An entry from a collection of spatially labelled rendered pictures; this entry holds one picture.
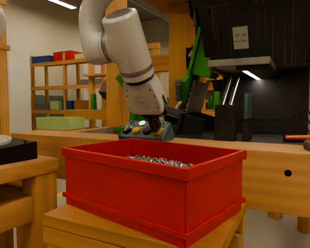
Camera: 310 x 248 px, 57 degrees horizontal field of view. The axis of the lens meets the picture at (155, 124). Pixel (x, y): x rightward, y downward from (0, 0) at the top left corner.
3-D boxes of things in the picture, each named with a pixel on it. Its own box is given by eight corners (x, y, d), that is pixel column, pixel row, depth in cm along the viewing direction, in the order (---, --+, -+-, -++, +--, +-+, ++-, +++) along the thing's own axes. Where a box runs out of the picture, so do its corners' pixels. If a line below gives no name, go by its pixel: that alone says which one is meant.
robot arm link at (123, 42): (112, 77, 69) (148, 71, 67) (91, 23, 62) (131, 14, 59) (121, 61, 76) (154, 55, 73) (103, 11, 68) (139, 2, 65)
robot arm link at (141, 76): (112, 75, 70) (116, 85, 72) (143, 73, 66) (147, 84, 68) (127, 59, 76) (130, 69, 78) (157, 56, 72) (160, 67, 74)
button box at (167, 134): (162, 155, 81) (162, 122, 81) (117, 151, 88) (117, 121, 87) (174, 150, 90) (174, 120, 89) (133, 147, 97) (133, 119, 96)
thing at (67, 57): (103, 149, 625) (102, 44, 608) (29, 141, 748) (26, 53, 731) (118, 146, 671) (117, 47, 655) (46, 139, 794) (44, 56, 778)
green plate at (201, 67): (205, 92, 97) (222, 29, 94) (183, 86, 101) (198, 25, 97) (214, 93, 108) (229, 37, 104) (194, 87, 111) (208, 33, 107)
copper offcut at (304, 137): (316, 141, 83) (316, 134, 83) (319, 142, 81) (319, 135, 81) (283, 140, 85) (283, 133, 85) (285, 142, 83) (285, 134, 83)
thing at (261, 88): (307, 135, 99) (311, 35, 97) (220, 131, 113) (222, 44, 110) (306, 131, 116) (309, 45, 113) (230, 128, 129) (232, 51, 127)
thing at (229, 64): (269, 68, 72) (270, 55, 72) (207, 71, 79) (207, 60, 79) (279, 79, 107) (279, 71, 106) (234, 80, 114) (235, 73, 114)
